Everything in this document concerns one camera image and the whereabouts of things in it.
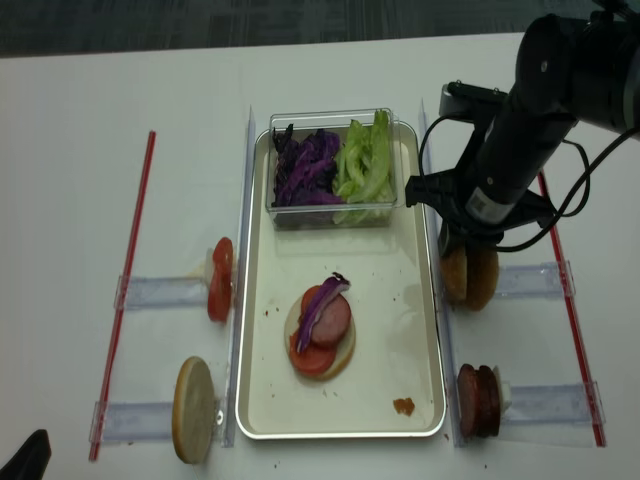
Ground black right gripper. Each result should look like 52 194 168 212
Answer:
404 170 556 258

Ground left lower clear holder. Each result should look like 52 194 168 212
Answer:
89 401 174 445

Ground left red strip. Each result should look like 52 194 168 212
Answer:
88 130 156 463

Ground food scrap on tray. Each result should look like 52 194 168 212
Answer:
393 397 415 417

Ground upright bun half left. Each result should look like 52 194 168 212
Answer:
171 356 216 465

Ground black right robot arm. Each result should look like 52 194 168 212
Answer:
405 1 639 256

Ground left upper clear holder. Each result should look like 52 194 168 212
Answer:
116 275 209 311

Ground right upper clear holder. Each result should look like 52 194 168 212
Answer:
494 261 575 299

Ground purple cabbage pile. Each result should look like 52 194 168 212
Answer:
271 124 343 229

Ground white pusher block patties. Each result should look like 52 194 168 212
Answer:
492 366 512 415

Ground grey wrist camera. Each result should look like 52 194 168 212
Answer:
439 81 508 122

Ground right lower clear holder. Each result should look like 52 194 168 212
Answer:
501 383 606 425

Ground sausage patty on bun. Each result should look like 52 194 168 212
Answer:
311 295 352 348

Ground bottom bun on tray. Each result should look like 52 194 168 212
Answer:
284 296 356 381

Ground black cable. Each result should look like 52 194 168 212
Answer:
417 113 640 252

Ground clear holder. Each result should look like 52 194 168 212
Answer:
501 383 606 425
494 261 575 299
116 275 209 311
89 401 174 445

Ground right red strip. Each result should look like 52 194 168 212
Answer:
536 169 607 447

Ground clear plastic salad container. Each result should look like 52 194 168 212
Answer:
263 108 403 228

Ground metal serving tray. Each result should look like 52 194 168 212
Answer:
235 133 446 440

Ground tomato slice on bun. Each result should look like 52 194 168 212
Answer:
284 285 340 377

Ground upright tomato slices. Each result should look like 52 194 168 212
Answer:
205 237 234 322

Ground black object bottom left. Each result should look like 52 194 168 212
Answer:
0 429 52 480

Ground green lettuce pile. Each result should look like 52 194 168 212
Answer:
332 109 396 227

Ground sesame top bun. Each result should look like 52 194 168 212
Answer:
440 247 467 302

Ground purple cabbage strip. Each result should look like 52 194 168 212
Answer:
295 272 351 353

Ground red strip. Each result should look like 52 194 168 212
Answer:
88 130 156 463
536 169 607 447

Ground upright meat patties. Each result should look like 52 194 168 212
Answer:
457 364 501 440

